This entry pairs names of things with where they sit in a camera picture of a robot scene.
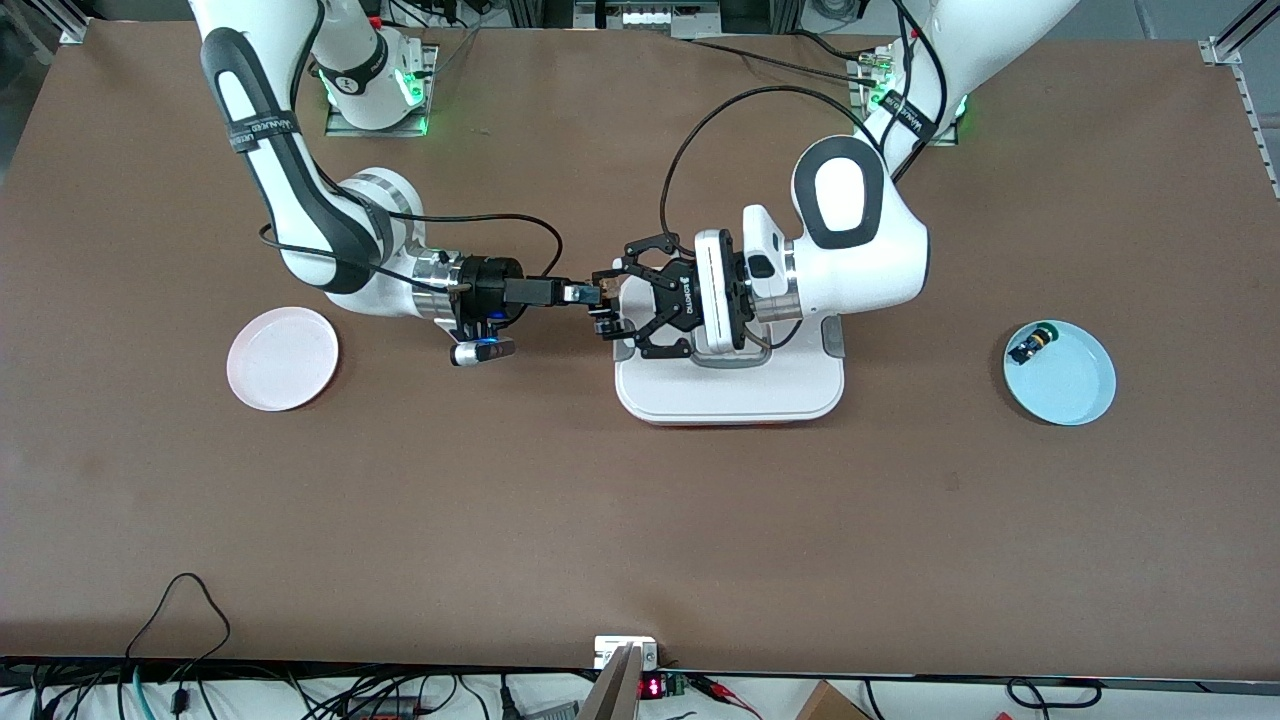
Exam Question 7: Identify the white lidded lunch box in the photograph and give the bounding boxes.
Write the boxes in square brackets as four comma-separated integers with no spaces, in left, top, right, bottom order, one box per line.
[612,296,846,428]

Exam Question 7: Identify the pink round plate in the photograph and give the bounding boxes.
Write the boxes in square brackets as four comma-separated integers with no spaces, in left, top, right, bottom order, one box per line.
[226,306,340,413]

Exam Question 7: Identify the grey power strip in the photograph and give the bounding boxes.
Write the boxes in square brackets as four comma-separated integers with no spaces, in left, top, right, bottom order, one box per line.
[573,0,721,39]

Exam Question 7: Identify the small white box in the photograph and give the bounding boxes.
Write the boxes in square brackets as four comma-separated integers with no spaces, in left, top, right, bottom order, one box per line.
[594,636,659,670]

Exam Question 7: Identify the black blue small part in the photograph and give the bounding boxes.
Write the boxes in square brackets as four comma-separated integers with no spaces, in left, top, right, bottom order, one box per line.
[1008,322,1062,366]

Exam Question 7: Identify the grey slanted bar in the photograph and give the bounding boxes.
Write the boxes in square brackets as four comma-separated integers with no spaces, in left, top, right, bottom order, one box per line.
[578,644,647,720]

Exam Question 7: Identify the red clip leads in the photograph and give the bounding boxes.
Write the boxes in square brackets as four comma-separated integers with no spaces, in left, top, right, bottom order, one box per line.
[688,674,763,719]

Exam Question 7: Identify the light blue round plate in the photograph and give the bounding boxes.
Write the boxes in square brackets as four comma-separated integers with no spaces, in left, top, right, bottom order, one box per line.
[1003,319,1117,427]

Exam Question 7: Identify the brown cardboard box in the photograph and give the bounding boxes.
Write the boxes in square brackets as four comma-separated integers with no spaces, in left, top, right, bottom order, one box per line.
[795,680,873,720]

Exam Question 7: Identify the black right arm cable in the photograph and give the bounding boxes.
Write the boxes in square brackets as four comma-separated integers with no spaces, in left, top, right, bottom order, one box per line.
[258,211,567,293]

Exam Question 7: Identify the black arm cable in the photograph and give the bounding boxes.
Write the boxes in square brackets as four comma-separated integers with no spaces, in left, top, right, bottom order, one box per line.
[258,211,567,293]
[659,0,947,242]

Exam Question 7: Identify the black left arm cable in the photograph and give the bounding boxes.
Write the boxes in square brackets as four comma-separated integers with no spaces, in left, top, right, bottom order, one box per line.
[659,0,947,242]

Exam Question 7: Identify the thin black table cable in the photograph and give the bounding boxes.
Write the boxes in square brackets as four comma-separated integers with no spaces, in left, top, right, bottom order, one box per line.
[690,38,886,89]

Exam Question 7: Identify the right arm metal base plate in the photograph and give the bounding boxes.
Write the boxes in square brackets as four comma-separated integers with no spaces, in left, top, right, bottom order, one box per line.
[325,45,439,138]

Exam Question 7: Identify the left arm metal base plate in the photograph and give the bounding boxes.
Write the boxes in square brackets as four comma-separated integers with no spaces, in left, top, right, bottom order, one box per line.
[848,55,959,147]

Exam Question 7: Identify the looped black cable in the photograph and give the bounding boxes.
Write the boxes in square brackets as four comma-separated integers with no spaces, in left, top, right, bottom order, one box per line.
[124,572,233,669]

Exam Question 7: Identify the coiled black cable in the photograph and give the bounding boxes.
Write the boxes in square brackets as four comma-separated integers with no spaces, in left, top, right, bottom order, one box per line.
[1005,677,1103,712]

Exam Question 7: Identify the aluminium frame rail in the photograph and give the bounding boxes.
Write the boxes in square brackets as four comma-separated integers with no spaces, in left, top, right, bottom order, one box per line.
[1198,0,1280,201]

